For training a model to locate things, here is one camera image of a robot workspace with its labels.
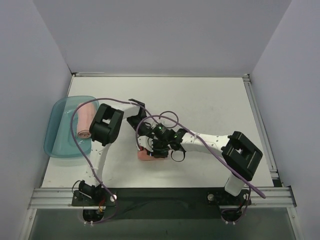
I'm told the pink panda towel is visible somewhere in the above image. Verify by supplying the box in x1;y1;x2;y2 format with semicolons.
137;149;166;162

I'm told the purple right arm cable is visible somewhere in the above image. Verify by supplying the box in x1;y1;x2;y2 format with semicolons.
134;111;267;223

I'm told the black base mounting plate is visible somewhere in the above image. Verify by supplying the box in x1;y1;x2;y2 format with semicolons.
71;187;252;223

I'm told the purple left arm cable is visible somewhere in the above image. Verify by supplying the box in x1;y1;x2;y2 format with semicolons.
70;97;186;223

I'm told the teal plastic bin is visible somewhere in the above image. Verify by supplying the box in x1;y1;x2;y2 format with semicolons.
43;95;94;158

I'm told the aluminium frame rail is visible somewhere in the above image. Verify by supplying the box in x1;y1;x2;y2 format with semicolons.
28;187;297;209

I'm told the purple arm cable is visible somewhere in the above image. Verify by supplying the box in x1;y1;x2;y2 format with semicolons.
134;111;267;223
70;97;186;223

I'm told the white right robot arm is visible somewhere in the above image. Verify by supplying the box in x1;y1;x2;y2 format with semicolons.
152;123;266;205

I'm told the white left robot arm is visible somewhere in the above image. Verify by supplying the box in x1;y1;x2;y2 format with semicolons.
73;99;154;206

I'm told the rolled pink towel in bin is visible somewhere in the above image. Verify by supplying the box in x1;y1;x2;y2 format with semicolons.
76;102;96;139

